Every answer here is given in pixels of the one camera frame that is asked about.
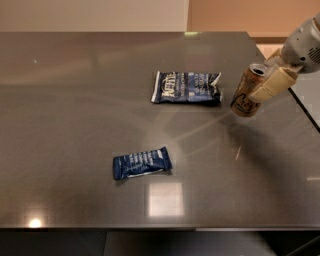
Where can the orange LaCroix can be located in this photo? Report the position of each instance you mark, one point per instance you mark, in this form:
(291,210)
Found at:
(251,77)

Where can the blue Kettle chip bag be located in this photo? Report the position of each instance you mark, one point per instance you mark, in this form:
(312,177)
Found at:
(186,87)

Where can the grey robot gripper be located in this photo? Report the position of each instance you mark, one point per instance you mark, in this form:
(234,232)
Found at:
(301,47)

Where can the small blue snack packet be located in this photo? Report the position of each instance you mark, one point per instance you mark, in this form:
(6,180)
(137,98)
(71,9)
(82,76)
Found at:
(142,163)

